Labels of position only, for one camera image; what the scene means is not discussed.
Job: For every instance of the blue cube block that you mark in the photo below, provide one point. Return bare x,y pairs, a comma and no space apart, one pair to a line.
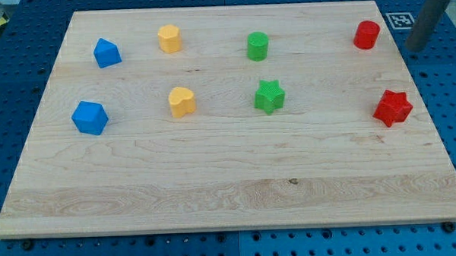
90,118

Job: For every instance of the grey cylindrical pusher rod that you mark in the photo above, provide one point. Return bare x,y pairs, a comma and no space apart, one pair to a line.
424,26

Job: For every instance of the yellow hexagon block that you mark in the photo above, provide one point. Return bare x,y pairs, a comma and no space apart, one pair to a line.
170,39

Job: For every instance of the white fiducial marker tag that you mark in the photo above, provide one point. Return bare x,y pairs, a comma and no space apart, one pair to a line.
400,20

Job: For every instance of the yellow heart block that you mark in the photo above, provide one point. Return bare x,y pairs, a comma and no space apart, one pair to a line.
182,101

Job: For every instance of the red star block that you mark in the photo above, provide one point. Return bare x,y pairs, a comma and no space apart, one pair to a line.
392,108

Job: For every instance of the blue house-shaped block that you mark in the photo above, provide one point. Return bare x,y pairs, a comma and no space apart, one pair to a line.
106,53

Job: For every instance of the red cylinder block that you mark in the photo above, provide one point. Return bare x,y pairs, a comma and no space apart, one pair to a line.
366,34

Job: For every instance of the green star block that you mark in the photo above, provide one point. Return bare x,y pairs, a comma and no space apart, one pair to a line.
269,96

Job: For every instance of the green cylinder block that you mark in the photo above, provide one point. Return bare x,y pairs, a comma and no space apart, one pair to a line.
257,46

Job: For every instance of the light wooden board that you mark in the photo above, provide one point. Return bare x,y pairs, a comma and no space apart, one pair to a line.
322,160

